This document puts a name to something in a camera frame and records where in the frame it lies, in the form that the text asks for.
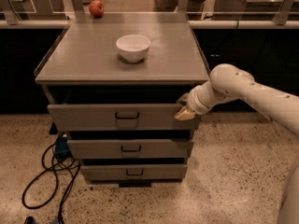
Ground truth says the grey top drawer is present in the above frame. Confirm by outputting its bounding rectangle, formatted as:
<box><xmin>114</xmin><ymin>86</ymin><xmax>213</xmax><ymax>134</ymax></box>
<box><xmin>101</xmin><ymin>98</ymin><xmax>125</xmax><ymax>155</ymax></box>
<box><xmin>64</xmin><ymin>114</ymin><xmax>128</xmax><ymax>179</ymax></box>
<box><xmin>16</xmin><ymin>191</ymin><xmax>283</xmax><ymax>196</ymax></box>
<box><xmin>48</xmin><ymin>104</ymin><xmax>199</xmax><ymax>132</ymax></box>

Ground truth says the grey middle drawer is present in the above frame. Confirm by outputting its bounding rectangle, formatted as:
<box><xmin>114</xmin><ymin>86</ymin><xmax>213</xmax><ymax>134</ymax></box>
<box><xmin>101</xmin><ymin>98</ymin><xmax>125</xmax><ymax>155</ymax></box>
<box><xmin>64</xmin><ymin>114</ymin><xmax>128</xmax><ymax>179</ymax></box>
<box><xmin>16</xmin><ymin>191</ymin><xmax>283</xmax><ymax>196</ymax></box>
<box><xmin>67</xmin><ymin>139</ymin><xmax>193</xmax><ymax>159</ymax></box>

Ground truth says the grey drawer cabinet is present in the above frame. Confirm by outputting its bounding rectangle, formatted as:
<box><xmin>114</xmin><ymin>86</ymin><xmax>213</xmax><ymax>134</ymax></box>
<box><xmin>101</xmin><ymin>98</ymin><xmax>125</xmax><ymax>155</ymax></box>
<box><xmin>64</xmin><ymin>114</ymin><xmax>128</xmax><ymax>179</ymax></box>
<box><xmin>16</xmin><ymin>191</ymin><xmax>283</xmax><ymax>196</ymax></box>
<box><xmin>33</xmin><ymin>11</ymin><xmax>213</xmax><ymax>189</ymax></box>

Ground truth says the red apple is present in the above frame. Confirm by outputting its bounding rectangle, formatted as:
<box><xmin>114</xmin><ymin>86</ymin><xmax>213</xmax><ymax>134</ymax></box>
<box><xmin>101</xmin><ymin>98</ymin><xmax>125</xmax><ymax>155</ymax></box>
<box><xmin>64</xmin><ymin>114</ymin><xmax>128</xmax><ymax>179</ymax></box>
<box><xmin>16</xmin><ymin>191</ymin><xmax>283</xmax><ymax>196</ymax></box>
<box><xmin>89</xmin><ymin>0</ymin><xmax>104</xmax><ymax>17</ymax></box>

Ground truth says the grey counter at left back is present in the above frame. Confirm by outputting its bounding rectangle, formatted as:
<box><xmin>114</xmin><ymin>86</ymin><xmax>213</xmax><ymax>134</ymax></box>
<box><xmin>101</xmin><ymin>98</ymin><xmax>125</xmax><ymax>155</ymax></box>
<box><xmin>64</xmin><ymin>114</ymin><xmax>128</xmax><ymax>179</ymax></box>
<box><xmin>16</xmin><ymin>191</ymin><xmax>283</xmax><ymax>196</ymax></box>
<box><xmin>0</xmin><ymin>0</ymin><xmax>66</xmax><ymax>21</ymax></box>

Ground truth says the white ceramic bowl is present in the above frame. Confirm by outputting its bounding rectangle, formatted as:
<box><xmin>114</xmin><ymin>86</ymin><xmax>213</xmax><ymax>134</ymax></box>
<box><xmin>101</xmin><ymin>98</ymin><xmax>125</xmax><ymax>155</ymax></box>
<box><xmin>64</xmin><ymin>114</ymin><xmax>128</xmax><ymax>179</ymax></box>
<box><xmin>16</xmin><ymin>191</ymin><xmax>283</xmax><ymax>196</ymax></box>
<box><xmin>116</xmin><ymin>35</ymin><xmax>150</xmax><ymax>63</ymax></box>

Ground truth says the black floor cable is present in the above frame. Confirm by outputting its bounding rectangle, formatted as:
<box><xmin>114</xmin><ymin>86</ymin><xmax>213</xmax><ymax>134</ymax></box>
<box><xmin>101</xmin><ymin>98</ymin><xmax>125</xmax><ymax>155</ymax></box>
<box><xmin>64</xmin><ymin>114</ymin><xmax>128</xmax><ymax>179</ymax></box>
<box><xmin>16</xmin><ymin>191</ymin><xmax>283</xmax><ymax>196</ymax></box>
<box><xmin>21</xmin><ymin>140</ymin><xmax>82</xmax><ymax>224</ymax></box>

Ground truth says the white horizontal rail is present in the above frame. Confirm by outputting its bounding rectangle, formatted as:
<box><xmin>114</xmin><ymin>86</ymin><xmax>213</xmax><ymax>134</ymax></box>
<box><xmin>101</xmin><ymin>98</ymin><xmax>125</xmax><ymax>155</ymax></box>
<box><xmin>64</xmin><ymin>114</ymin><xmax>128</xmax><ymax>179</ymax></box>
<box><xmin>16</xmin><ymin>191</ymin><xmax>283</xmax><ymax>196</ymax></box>
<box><xmin>0</xmin><ymin>20</ymin><xmax>299</xmax><ymax>30</ymax></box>

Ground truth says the grey counter at right back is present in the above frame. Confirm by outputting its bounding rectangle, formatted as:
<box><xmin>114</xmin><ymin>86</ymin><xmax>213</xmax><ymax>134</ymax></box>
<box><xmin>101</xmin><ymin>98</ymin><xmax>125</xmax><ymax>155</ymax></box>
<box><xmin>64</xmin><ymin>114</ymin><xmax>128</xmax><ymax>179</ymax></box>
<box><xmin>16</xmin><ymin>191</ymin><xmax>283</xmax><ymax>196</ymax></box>
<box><xmin>212</xmin><ymin>0</ymin><xmax>283</xmax><ymax>21</ymax></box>

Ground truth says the grey counter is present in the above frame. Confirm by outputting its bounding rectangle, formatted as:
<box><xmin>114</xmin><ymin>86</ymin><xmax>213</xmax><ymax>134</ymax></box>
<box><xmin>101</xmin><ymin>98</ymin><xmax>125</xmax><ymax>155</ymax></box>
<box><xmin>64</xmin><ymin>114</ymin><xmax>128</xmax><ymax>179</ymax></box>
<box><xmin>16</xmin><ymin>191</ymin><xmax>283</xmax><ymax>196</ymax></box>
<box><xmin>212</xmin><ymin>0</ymin><xmax>283</xmax><ymax>21</ymax></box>
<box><xmin>0</xmin><ymin>0</ymin><xmax>66</xmax><ymax>21</ymax></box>

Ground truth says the grey bottom drawer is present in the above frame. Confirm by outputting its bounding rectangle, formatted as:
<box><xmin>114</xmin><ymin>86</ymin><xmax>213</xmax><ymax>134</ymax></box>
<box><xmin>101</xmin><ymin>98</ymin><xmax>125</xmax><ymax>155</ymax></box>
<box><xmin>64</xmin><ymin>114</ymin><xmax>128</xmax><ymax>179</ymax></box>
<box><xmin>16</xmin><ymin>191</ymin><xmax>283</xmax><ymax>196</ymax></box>
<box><xmin>81</xmin><ymin>164</ymin><xmax>188</xmax><ymax>182</ymax></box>

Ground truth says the grey drawer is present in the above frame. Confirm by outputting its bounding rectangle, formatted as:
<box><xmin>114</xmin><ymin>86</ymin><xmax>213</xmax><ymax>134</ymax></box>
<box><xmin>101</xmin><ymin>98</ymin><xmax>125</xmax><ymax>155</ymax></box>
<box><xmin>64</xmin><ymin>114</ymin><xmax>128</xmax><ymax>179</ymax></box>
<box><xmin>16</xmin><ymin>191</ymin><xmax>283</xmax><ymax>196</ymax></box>
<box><xmin>67</xmin><ymin>139</ymin><xmax>193</xmax><ymax>159</ymax></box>
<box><xmin>48</xmin><ymin>104</ymin><xmax>199</xmax><ymax>132</ymax></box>
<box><xmin>81</xmin><ymin>164</ymin><xmax>188</xmax><ymax>182</ymax></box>

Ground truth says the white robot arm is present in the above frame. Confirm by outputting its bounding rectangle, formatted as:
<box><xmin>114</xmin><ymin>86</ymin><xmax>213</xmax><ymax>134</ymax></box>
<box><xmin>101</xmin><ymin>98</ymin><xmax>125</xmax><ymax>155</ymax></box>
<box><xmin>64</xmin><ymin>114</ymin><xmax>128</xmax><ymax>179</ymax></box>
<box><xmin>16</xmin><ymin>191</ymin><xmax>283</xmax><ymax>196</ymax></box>
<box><xmin>175</xmin><ymin>63</ymin><xmax>299</xmax><ymax>224</ymax></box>

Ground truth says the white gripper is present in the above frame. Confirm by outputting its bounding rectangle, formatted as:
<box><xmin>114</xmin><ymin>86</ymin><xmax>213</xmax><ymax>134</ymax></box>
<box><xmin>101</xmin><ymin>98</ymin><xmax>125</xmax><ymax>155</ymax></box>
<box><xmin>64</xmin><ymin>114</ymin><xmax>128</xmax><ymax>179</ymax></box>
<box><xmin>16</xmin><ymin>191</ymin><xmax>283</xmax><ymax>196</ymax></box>
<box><xmin>175</xmin><ymin>81</ymin><xmax>218</xmax><ymax>121</ymax></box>

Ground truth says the blue power box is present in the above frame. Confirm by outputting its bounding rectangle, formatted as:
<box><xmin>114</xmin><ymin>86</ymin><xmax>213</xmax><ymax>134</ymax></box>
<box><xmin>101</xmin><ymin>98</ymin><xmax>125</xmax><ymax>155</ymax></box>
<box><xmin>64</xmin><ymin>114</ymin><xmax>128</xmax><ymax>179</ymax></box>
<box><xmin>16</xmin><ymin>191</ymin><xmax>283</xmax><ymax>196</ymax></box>
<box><xmin>54</xmin><ymin>134</ymin><xmax>70</xmax><ymax>156</ymax></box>

